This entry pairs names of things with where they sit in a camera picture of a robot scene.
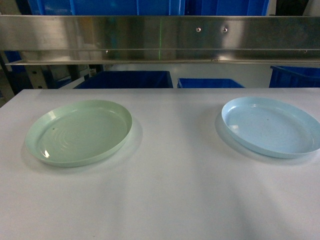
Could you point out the blue bin behind table right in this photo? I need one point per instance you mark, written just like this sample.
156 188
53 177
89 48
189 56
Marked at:
294 77

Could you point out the light blue plate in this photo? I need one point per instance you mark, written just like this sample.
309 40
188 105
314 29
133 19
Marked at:
271 127

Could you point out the stainless steel rail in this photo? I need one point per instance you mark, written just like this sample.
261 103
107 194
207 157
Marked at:
64 40

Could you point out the large blue crate on shelf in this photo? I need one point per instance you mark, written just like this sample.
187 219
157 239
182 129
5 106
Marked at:
107 7

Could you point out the blue bin behind table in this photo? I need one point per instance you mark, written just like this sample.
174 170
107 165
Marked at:
294 77
208 83
128 80

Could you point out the blue bin behind table left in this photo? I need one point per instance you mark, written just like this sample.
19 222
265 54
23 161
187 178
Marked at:
128 80

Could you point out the blue bin behind table middle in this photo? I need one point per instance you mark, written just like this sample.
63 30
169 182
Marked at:
208 83

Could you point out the light green plate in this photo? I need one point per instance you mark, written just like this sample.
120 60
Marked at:
79 134

